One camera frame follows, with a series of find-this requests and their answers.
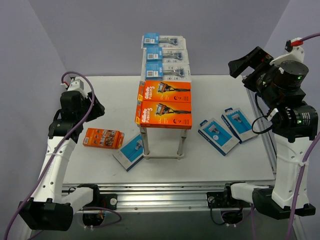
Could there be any orange Fusion5 razor box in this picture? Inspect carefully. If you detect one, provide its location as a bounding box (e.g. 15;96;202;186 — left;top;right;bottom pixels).
137;80;192;103
134;101;193;130
82;128;125;150

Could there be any blue harry's box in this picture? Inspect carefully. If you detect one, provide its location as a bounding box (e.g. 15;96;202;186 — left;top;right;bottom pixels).
221;107;258;144
198;118;240;157
112;134;144;172

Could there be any clear blue-card razor blister pack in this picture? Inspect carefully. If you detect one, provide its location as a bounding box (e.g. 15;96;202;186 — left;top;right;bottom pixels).
140;63;192;83

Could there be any Gillette SkinGuard blister pack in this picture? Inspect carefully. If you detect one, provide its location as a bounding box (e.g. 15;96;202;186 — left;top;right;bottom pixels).
142;47;190;65

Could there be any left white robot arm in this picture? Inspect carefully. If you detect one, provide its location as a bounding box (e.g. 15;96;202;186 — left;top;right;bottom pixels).
19;90;105;231

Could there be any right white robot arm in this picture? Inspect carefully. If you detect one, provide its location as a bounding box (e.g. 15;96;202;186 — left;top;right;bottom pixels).
222;46;319;220

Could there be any white two-tier shelf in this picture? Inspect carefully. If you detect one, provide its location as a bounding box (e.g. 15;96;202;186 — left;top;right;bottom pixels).
136;124;190;159

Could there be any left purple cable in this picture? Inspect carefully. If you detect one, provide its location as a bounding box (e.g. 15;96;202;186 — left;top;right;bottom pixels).
3;71;123;240

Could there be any purple cable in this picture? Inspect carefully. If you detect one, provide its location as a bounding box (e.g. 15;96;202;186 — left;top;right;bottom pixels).
286;32;320;240
3;71;123;240

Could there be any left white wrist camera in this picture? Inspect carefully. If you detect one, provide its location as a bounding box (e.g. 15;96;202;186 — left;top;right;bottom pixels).
60;78;87;98

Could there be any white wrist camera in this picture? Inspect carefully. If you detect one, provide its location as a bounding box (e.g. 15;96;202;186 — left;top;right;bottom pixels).
269;37;305;66
60;78;87;98

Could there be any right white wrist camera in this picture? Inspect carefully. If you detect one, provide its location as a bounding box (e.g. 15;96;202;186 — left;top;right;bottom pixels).
269;37;305;66

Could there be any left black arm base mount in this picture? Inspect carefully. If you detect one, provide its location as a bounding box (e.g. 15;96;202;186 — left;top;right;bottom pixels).
93;193;118;211

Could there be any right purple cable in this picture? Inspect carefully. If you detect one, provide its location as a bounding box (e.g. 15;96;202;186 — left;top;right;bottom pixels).
286;32;320;240

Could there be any aluminium mounting rail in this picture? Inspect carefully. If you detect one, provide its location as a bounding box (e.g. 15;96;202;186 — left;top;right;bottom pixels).
62;183;273;213

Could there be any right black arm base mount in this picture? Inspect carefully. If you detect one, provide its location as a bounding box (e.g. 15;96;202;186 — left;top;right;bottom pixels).
206;191;241;209

